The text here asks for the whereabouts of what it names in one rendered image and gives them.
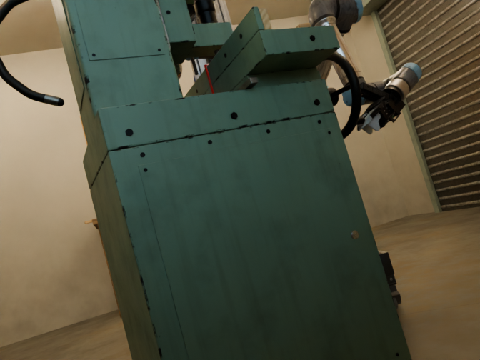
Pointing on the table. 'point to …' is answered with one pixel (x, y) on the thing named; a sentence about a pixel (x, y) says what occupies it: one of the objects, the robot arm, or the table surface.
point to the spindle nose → (205, 11)
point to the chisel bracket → (209, 38)
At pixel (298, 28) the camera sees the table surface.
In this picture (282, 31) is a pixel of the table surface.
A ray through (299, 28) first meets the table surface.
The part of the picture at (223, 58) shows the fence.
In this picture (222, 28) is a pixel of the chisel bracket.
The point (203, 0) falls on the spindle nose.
